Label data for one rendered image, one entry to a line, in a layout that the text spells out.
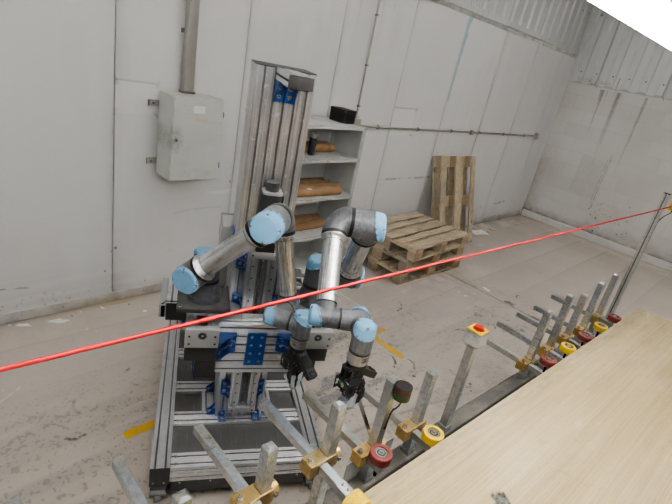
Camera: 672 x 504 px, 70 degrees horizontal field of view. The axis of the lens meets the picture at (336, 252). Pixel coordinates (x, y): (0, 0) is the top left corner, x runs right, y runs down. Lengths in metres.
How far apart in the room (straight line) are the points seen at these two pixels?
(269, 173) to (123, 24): 1.82
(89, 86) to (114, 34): 0.37
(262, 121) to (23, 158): 1.91
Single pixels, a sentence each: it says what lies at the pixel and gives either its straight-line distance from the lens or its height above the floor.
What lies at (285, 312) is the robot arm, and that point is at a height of 1.16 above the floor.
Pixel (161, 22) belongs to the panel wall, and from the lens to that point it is 3.74.
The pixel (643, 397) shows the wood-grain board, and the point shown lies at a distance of 2.82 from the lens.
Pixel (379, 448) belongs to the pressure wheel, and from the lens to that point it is 1.80.
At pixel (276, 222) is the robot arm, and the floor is 1.54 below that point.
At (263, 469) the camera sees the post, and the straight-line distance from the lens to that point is 1.44.
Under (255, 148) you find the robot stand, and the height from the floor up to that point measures 1.69.
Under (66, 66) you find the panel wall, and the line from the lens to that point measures 3.55.
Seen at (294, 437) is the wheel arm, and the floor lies 0.96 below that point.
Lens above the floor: 2.13
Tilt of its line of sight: 22 degrees down
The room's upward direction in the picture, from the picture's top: 12 degrees clockwise
